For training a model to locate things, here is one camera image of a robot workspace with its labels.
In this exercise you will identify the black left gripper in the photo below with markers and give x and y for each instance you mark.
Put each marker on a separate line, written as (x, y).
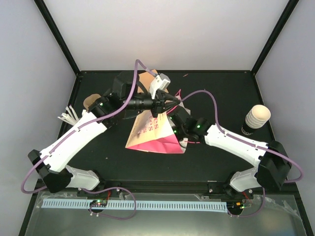
(160, 105)

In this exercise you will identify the cream cakes paper bag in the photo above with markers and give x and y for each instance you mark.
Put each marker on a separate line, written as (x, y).
(155, 135)

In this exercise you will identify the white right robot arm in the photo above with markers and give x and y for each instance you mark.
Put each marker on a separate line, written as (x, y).
(268, 170)

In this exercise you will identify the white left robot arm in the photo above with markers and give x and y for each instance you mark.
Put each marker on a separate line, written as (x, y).
(101, 112)

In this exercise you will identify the plain brown paper bag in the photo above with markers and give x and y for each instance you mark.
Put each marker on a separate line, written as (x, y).
(145, 79)

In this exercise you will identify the stack of paper cups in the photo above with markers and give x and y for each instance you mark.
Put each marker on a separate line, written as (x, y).
(255, 119)

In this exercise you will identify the brown pulp cup carriers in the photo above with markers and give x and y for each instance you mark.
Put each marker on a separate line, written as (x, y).
(90, 100)

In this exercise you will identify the white straws bundle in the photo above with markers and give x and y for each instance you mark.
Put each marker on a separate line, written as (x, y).
(70, 116)

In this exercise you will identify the light blue cable duct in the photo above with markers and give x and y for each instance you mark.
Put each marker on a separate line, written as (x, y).
(138, 205)

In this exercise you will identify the black frame post right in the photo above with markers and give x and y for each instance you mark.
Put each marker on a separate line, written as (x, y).
(284, 17)

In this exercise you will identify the black frame post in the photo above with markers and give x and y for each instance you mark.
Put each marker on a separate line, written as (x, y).
(42, 7)
(284, 17)

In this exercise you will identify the black frame post left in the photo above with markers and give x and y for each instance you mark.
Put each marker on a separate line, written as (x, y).
(42, 7)

